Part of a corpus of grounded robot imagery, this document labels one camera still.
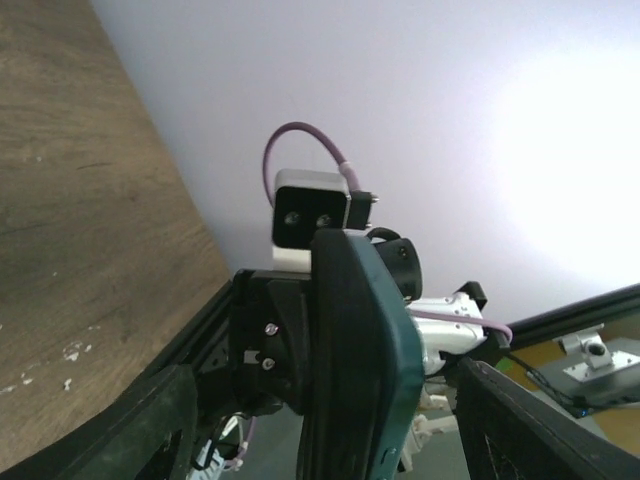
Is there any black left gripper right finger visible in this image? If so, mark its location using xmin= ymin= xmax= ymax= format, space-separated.
xmin=455 ymin=359 xmax=639 ymax=480

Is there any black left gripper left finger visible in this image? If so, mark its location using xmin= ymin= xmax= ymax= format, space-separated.
xmin=1 ymin=366 xmax=196 ymax=479

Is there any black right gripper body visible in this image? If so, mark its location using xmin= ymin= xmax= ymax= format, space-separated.
xmin=228 ymin=270 xmax=311 ymax=415

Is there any black phone case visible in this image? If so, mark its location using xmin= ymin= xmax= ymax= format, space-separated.
xmin=297 ymin=228 xmax=396 ymax=480

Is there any dark green phone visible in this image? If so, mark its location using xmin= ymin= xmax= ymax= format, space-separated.
xmin=349 ymin=236 xmax=424 ymax=479

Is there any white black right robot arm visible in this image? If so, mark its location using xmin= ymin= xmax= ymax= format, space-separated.
xmin=229 ymin=228 xmax=513 ymax=418

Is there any black aluminium frame rail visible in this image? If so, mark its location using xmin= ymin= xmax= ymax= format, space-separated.
xmin=141 ymin=271 xmax=639 ymax=383

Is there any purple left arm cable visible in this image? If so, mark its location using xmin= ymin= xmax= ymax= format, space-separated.
xmin=219 ymin=414 xmax=261 ymax=474

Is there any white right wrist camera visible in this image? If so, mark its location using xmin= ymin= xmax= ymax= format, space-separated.
xmin=271 ymin=169 xmax=378 ymax=273

